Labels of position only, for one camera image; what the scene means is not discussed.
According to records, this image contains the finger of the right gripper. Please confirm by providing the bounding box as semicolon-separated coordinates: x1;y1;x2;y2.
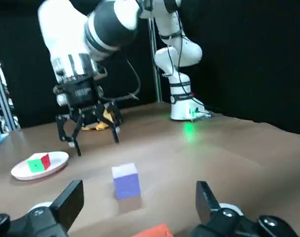
90;99;123;144
55;112;86;157

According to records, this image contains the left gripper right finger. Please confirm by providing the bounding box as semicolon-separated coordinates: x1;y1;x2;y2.
189;181;300;237

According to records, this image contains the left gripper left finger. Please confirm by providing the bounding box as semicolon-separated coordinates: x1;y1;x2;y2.
0;179;85;237

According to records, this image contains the purple foam square block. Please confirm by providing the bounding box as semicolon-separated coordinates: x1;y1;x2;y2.
112;162;142;200

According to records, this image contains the orange foam square block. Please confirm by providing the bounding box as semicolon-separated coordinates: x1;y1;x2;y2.
132;223;176;237

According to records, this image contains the yellow duck plush toy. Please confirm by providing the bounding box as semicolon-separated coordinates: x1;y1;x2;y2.
80;108;116;131

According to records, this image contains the white round plate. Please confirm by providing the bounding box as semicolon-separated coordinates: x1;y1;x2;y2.
11;151;70;182

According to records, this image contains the small colourful puzzle cube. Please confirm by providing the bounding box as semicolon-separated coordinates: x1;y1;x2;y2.
27;153;52;173

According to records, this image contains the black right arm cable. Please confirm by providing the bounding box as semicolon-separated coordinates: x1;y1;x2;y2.
100;0;210;119

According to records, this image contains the aluminium frame post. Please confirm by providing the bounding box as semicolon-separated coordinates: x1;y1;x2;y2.
148;17;163;103
0;45;19;131

